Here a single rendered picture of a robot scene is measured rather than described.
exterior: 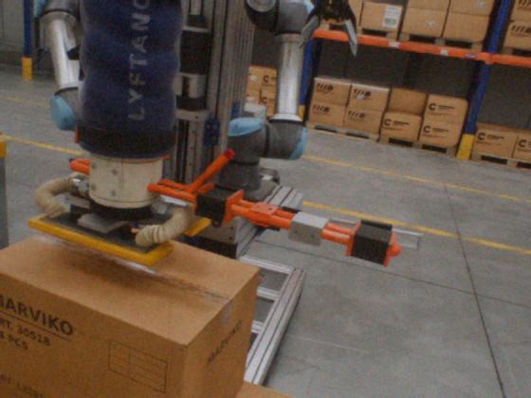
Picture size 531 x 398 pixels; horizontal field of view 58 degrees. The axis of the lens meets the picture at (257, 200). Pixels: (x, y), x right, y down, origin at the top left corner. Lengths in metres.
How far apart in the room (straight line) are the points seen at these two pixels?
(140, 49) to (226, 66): 0.75
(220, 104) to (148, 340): 0.98
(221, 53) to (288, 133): 0.39
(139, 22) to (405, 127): 7.36
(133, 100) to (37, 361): 0.69
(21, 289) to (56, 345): 0.16
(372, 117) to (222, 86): 6.48
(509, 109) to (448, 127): 1.71
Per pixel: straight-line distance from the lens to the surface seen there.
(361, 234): 0.99
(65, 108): 1.73
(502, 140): 8.41
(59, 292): 1.20
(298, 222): 1.01
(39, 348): 1.33
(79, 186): 1.30
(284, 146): 1.62
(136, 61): 1.05
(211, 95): 1.80
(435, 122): 8.24
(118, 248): 1.11
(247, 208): 1.09
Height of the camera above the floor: 1.57
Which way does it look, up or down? 20 degrees down
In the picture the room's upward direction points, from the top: 8 degrees clockwise
